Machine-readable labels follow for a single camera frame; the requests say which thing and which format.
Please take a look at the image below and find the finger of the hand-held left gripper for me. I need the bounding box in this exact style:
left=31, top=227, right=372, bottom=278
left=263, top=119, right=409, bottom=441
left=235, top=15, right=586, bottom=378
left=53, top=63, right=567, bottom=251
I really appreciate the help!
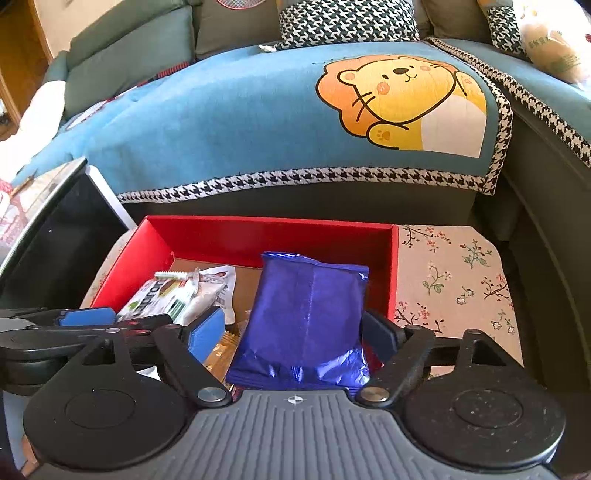
left=83, top=315, right=162, bottom=340
left=0, top=307, right=116, bottom=329

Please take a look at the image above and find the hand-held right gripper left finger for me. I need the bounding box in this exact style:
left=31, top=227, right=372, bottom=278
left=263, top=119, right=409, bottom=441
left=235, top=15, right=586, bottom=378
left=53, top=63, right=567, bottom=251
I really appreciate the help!
left=65, top=306, right=233, bottom=409

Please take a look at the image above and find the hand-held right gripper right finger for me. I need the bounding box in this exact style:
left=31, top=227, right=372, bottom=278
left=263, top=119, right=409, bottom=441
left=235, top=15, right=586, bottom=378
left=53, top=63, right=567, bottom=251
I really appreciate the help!
left=355, top=311, right=521, bottom=409

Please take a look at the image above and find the gold snack packet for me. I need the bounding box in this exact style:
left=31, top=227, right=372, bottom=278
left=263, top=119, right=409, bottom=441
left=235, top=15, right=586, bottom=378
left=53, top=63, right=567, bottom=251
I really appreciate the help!
left=203, top=330, right=243, bottom=374

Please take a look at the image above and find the green white snack packet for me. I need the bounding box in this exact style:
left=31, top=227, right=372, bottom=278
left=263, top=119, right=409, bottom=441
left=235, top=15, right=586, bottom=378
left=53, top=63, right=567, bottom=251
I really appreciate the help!
left=115, top=270, right=229, bottom=326

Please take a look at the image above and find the long white snack packet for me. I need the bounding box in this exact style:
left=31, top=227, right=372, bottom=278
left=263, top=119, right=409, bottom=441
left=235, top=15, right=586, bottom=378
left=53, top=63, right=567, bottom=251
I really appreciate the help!
left=194, top=265, right=238, bottom=326

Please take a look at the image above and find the purple snack packet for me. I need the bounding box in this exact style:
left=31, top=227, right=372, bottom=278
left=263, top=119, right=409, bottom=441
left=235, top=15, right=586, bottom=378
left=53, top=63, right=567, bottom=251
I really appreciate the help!
left=225, top=251, right=372, bottom=393

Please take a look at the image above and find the red cardboard box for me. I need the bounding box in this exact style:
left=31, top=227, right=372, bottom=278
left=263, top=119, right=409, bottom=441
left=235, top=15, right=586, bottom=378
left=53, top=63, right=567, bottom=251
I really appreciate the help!
left=81, top=215, right=400, bottom=370

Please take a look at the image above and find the black glossy screen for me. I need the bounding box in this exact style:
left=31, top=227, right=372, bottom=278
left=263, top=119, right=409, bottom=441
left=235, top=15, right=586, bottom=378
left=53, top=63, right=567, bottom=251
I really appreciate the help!
left=0, top=157, right=139, bottom=315

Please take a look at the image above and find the white cloth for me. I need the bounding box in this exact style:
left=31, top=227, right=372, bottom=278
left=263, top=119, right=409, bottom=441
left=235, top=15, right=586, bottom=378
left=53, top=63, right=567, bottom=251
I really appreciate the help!
left=21, top=80, right=68, bottom=139

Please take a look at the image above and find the blue lion sofa cover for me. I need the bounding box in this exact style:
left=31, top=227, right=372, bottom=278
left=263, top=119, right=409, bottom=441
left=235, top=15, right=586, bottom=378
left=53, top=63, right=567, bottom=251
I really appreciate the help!
left=11, top=39, right=514, bottom=204

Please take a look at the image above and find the plain green back cushion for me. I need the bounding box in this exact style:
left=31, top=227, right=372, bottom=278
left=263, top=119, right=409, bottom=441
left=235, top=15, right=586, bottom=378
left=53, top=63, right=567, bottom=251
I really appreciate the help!
left=62, top=4, right=197, bottom=118

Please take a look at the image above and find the blue houndstooth-edged sofa cover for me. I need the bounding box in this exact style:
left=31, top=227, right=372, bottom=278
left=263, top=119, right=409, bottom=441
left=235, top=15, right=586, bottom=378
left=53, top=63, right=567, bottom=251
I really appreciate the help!
left=425, top=37, right=591, bottom=168

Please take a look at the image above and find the green cushion red embroidery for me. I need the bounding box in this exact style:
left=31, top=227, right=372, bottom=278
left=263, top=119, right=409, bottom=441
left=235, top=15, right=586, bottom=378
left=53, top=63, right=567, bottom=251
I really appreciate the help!
left=194, top=0, right=282, bottom=61

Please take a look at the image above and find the large orange houndstooth pillow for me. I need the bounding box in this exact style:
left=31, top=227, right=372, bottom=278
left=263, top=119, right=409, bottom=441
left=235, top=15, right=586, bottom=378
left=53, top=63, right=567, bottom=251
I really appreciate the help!
left=277, top=0, right=421, bottom=49

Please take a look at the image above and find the grey cushion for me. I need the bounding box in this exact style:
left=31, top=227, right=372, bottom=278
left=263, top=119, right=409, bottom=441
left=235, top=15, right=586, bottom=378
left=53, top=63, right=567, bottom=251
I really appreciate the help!
left=418, top=0, right=492, bottom=42

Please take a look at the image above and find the small orange houndstooth pillow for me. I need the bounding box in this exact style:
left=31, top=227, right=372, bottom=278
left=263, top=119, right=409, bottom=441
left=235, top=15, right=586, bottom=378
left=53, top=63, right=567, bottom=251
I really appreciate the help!
left=478, top=0, right=530, bottom=59

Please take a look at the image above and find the white plastic bag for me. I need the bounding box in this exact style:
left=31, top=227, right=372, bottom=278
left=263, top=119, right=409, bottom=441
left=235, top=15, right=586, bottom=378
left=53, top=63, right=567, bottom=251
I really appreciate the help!
left=512, top=0, right=591, bottom=85

